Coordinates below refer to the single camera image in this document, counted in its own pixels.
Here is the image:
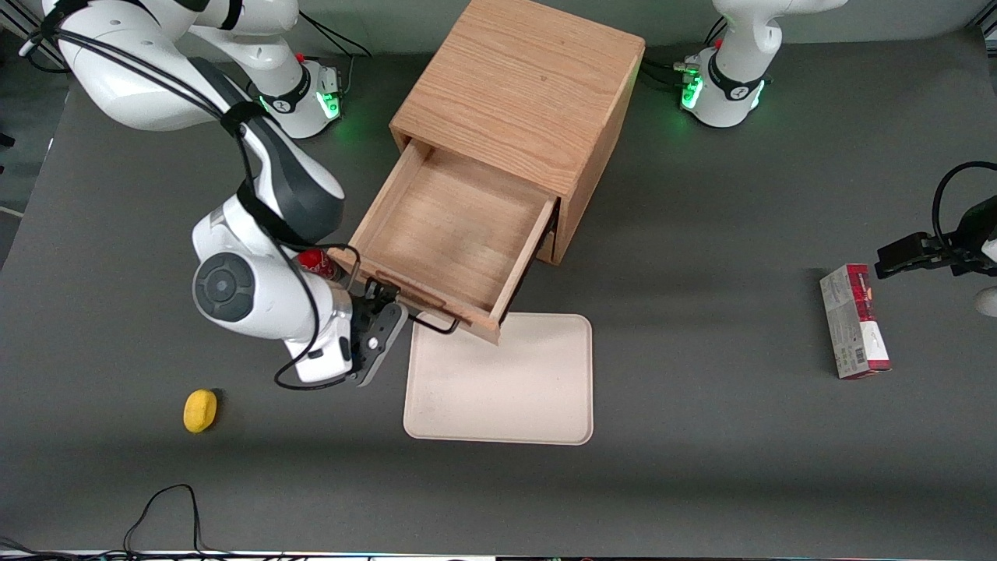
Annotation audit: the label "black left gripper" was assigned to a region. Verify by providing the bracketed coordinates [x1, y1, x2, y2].
[875, 196, 997, 281]

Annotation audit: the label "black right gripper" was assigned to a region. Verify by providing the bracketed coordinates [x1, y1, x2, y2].
[347, 278, 403, 376]

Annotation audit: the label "black metal drawer handle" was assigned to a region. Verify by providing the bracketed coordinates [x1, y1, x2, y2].
[372, 270, 463, 337]

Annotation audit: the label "wooden drawer with worn handle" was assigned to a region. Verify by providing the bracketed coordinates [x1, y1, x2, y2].
[327, 139, 560, 346]

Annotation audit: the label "wooden two-drawer cabinet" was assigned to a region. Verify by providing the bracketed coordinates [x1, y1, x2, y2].
[389, 0, 646, 267]

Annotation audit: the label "red cola bottle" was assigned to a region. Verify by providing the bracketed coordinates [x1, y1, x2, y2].
[297, 249, 340, 283]

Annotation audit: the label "red and grey carton box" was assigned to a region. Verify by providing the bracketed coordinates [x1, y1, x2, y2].
[819, 263, 893, 381]

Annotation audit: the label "beige rectangular tray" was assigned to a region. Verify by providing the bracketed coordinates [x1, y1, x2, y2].
[403, 312, 594, 446]

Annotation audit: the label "yellow lemon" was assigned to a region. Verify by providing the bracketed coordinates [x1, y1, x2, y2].
[183, 389, 219, 434]

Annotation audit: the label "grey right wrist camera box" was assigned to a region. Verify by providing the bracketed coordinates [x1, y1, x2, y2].
[354, 302, 410, 389]

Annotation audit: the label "black cable loop on left gripper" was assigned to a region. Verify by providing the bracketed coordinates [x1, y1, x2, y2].
[932, 161, 997, 252]

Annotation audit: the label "wooden drawer with clean handle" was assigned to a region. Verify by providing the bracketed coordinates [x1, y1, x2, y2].
[534, 222, 563, 266]

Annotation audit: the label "black cable along right arm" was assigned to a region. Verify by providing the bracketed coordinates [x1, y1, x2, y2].
[19, 0, 364, 392]

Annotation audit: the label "black cables at right arm base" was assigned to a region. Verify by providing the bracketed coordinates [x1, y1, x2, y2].
[296, 11, 375, 99]

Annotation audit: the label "black cables at arm base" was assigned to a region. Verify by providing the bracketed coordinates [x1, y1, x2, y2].
[642, 16, 730, 93]
[296, 11, 375, 99]

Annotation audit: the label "black cable on floor edge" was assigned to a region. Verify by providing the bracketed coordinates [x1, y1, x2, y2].
[0, 484, 291, 561]

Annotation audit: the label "black cables at left arm base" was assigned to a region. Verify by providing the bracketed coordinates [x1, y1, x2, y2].
[642, 16, 730, 93]

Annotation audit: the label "aluminium frame rail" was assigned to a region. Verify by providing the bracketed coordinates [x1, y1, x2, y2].
[0, 6, 44, 49]

